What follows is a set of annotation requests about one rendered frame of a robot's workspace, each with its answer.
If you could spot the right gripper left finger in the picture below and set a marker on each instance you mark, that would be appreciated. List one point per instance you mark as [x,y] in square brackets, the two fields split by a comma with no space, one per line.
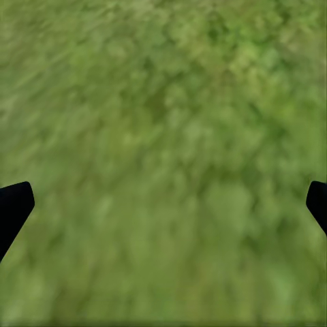
[16,204]

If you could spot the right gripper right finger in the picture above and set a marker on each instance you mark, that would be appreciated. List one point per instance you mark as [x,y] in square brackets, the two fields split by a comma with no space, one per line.
[317,202]

